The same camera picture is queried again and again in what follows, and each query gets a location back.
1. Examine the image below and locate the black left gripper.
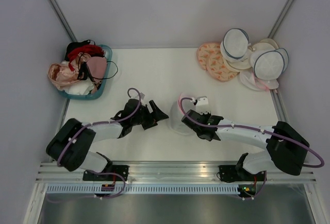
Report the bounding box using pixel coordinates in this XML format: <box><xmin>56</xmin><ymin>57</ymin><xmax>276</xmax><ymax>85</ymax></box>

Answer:
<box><xmin>131</xmin><ymin>100</ymin><xmax>168</xmax><ymax>130</ymax></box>

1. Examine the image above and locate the white mesh bag pink zipper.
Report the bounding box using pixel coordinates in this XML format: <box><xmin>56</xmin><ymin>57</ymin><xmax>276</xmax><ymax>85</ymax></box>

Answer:
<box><xmin>168</xmin><ymin>93</ymin><xmax>193</xmax><ymax>135</ymax></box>

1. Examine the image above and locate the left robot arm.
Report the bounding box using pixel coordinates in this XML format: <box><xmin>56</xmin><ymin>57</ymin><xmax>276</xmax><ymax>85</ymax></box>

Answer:
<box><xmin>46</xmin><ymin>98</ymin><xmax>169</xmax><ymax>181</ymax></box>

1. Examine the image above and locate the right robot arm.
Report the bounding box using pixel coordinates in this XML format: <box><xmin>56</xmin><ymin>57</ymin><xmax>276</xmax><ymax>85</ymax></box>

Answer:
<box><xmin>181</xmin><ymin>110</ymin><xmax>310</xmax><ymax>180</ymax></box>

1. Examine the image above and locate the flat white bag pink trim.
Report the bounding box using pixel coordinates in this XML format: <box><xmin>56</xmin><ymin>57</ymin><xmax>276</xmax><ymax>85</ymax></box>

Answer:
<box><xmin>239</xmin><ymin>69</ymin><xmax>279</xmax><ymax>91</ymax></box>

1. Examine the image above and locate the floral peach laundry bag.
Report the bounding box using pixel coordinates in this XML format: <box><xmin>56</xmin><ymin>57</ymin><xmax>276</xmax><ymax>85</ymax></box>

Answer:
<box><xmin>196</xmin><ymin>42</ymin><xmax>221</xmax><ymax>70</ymax></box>

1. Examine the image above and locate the dusty pink bra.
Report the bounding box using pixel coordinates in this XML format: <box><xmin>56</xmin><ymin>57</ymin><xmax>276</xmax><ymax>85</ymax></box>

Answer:
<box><xmin>86</xmin><ymin>57</ymin><xmax>107</xmax><ymax>80</ymax></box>

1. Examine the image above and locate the white bra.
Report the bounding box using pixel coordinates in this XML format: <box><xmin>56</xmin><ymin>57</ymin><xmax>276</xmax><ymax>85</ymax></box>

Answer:
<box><xmin>63</xmin><ymin>80</ymin><xmax>95</xmax><ymax>95</ymax></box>

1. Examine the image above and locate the black bra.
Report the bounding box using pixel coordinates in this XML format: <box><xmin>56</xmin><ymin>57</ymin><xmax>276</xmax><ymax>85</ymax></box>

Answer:
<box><xmin>64</xmin><ymin>39</ymin><xmax>119</xmax><ymax>81</ymax></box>

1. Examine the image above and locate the white mesh bag blue trim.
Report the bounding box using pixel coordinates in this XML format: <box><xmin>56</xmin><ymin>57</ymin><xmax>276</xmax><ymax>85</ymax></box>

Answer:
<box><xmin>221</xmin><ymin>28</ymin><xmax>249</xmax><ymax>62</ymax></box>

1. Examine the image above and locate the red lace bra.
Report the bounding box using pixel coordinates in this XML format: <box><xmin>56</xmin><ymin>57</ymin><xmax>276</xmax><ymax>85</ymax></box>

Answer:
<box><xmin>68</xmin><ymin>45</ymin><xmax>104</xmax><ymax>61</ymax></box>

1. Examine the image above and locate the large white bag blue trim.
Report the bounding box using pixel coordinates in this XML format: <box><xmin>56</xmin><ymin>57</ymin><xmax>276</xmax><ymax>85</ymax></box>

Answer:
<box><xmin>250</xmin><ymin>48</ymin><xmax>289</xmax><ymax>80</ymax></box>

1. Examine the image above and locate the peach satin bra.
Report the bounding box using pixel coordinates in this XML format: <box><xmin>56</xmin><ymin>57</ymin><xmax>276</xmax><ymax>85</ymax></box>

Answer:
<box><xmin>47</xmin><ymin>63</ymin><xmax>79</xmax><ymax>91</ymax></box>

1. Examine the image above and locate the cream laundry bag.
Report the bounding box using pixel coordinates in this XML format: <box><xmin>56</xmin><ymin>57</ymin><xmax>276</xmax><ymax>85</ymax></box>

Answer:
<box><xmin>220</xmin><ymin>39</ymin><xmax>278</xmax><ymax>73</ymax></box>

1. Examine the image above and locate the teal plastic basket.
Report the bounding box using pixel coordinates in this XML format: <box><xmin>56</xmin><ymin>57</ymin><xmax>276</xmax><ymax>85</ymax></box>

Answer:
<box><xmin>47</xmin><ymin>40</ymin><xmax>112</xmax><ymax>100</ymax></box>

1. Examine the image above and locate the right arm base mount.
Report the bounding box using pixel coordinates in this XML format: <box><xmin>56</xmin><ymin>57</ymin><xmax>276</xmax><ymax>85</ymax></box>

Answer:
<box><xmin>218</xmin><ymin>165</ymin><xmax>249</xmax><ymax>183</ymax></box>

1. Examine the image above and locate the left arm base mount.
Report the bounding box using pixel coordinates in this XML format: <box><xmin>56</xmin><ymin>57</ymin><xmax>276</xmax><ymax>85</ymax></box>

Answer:
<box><xmin>82</xmin><ymin>165</ymin><xmax>129</xmax><ymax>182</ymax></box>

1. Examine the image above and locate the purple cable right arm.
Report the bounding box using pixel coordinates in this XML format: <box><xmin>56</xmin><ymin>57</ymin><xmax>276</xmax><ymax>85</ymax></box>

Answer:
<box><xmin>179</xmin><ymin>97</ymin><xmax>325</xmax><ymax>201</ymax></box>

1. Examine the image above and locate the aluminium side rail right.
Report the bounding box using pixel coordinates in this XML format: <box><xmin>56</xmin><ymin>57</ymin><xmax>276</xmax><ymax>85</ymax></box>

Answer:
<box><xmin>270</xmin><ymin>90</ymin><xmax>289</xmax><ymax>123</ymax></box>

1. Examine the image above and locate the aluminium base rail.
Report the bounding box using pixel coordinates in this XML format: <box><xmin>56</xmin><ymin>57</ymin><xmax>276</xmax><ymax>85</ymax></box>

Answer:
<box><xmin>36</xmin><ymin>161</ymin><xmax>316</xmax><ymax>184</ymax></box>

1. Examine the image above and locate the white slotted cable duct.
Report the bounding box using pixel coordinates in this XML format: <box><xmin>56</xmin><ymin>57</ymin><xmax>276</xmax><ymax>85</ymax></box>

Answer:
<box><xmin>46</xmin><ymin>183</ymin><xmax>239</xmax><ymax>195</ymax></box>

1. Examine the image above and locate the aluminium frame post left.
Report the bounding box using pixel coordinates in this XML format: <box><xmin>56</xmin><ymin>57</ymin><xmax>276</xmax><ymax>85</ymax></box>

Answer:
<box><xmin>48</xmin><ymin>0</ymin><xmax>77</xmax><ymax>42</ymax></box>

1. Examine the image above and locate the aluminium frame post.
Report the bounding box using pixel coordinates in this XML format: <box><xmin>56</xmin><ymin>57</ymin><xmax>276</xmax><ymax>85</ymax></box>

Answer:
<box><xmin>48</xmin><ymin>0</ymin><xmax>77</xmax><ymax>42</ymax></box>
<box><xmin>268</xmin><ymin>0</ymin><xmax>295</xmax><ymax>39</ymax></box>

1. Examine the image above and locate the aluminium frame post right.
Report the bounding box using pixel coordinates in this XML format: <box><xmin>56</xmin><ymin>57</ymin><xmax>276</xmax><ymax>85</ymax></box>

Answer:
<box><xmin>268</xmin><ymin>0</ymin><xmax>295</xmax><ymax>39</ymax></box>

